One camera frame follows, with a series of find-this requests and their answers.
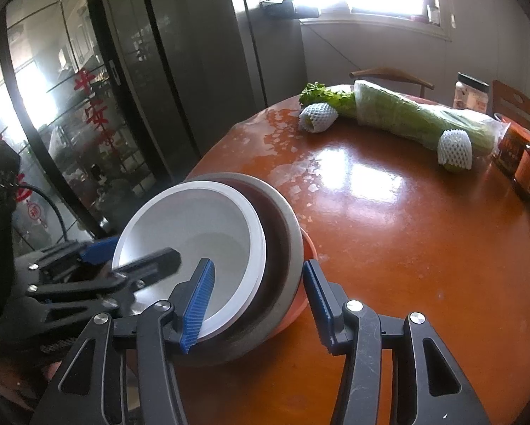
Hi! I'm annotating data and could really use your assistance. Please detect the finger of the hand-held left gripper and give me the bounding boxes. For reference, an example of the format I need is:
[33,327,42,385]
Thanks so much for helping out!
[16,236,121,283]
[26,248,181,311]

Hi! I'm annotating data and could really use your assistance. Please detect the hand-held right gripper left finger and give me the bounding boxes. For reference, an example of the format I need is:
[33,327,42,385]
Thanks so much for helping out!
[28,257,217,425]

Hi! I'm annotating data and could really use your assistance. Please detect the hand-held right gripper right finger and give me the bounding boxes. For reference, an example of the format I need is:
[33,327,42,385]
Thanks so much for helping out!
[301,259,491,425]

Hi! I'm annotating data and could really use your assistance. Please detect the paper bowl with noodle picture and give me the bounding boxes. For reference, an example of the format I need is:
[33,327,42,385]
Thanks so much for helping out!
[112,188,268,344]

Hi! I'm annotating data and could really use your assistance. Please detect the orange plastic plate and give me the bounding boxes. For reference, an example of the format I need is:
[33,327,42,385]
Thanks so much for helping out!
[265,226,319,337]

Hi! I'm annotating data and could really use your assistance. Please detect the large steel bowl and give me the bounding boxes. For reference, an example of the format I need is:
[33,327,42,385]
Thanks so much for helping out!
[176,172,302,364]

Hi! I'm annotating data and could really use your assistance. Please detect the glass sliding door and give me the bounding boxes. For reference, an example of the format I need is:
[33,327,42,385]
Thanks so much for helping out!
[0,0,190,249]

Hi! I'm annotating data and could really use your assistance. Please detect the fruit in white foam net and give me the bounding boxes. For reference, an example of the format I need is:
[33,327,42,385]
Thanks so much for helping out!
[437,129,473,173]
[299,103,338,134]

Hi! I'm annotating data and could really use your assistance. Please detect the green lettuce leaves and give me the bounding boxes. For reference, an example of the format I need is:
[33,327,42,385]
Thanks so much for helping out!
[300,82,356,118]

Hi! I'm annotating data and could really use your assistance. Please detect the wrapped napa cabbage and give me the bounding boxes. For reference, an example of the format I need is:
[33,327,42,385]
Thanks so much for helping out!
[353,80,511,155]

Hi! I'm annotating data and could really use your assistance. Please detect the grey refrigerator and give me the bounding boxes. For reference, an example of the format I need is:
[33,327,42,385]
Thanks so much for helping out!
[101,0,266,178]

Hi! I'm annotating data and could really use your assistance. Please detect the curved wooden chair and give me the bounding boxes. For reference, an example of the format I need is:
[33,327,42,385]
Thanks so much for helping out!
[350,67,436,98]

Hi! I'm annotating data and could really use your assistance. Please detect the red sauce jar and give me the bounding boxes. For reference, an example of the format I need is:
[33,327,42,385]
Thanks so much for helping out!
[490,117,530,173]

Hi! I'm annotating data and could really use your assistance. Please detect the white jar with black lid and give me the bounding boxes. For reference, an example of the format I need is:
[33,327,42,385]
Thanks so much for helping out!
[453,72,490,113]

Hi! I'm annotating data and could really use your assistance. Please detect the wooden chair with cut-out back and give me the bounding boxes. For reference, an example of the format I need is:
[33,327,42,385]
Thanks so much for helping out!
[490,80,530,127]

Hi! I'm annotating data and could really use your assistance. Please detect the black cable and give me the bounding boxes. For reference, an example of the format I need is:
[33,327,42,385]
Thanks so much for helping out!
[19,183,71,244]

